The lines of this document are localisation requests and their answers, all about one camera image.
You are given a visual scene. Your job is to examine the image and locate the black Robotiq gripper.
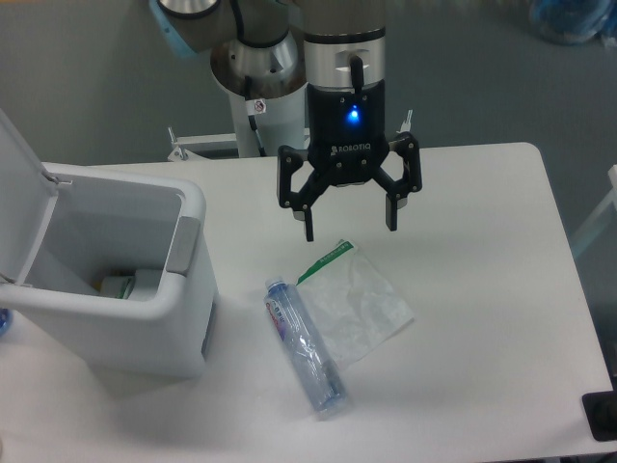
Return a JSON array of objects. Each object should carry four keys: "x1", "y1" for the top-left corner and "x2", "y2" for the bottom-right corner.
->
[{"x1": 277, "y1": 80, "x2": 422, "y2": 241}]

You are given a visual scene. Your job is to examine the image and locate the clear green-striped plastic bag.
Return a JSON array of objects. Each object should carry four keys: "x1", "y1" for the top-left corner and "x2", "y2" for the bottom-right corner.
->
[{"x1": 296, "y1": 239, "x2": 415, "y2": 369}]

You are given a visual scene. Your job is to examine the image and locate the clear plastic water bottle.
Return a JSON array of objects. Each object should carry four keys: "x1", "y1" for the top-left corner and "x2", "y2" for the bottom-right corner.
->
[{"x1": 264, "y1": 277, "x2": 348, "y2": 421}]

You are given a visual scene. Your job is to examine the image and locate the white trash can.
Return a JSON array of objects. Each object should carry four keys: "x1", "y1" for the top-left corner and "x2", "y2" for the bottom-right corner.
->
[{"x1": 1, "y1": 165, "x2": 218, "y2": 377}]

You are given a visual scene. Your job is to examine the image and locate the white trash can lid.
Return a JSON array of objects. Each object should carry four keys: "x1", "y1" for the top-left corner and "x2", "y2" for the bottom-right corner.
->
[{"x1": 1, "y1": 114, "x2": 58, "y2": 285}]

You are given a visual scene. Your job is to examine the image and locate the white green-labelled bottle in bin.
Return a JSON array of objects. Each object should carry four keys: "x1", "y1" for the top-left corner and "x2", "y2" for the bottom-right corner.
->
[{"x1": 99, "y1": 269, "x2": 162, "y2": 301}]

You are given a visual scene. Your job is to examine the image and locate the blue plastic bag on floor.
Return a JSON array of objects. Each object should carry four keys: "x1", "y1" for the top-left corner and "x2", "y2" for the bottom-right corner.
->
[{"x1": 528, "y1": 0, "x2": 616, "y2": 47}]

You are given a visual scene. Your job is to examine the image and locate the glass-edged white furniture right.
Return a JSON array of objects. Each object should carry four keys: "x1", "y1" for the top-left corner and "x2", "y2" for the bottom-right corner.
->
[{"x1": 571, "y1": 165, "x2": 616, "y2": 259}]

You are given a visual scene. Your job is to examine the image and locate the black device at table edge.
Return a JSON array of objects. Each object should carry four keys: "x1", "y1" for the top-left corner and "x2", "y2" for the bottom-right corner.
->
[{"x1": 581, "y1": 391, "x2": 616, "y2": 442}]

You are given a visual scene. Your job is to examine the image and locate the blue object at left edge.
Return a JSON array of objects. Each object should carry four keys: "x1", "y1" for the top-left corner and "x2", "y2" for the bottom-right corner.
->
[{"x1": 0, "y1": 309, "x2": 13, "y2": 337}]

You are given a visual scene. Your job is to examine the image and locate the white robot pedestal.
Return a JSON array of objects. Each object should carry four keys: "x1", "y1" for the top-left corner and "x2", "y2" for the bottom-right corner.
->
[{"x1": 210, "y1": 33, "x2": 307, "y2": 158}]

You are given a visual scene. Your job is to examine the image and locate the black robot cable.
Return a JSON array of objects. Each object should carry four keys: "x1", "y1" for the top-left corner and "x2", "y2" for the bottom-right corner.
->
[{"x1": 243, "y1": 74, "x2": 267, "y2": 157}]

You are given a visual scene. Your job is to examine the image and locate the white metal base frame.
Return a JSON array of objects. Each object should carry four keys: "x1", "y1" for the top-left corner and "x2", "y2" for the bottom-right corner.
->
[{"x1": 166, "y1": 108, "x2": 415, "y2": 163}]

